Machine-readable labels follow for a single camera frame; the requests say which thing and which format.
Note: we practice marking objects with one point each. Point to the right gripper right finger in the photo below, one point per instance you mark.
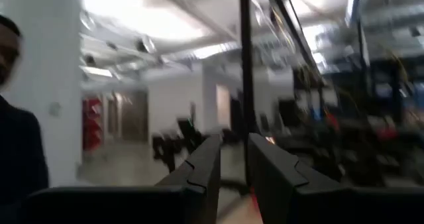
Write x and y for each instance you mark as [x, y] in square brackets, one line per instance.
[298, 201]

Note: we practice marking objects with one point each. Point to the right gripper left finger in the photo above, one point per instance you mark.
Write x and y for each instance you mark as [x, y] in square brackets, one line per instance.
[165, 204]

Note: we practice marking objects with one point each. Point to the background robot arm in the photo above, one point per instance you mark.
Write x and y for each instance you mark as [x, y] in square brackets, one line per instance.
[175, 141]

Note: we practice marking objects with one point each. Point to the brown door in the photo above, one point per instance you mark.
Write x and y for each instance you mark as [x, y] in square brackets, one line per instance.
[135, 118]

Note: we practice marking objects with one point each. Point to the person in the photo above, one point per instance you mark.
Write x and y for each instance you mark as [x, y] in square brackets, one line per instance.
[20, 144]

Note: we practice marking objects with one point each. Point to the red wall rack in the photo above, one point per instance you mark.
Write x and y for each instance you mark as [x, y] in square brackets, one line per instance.
[92, 124]

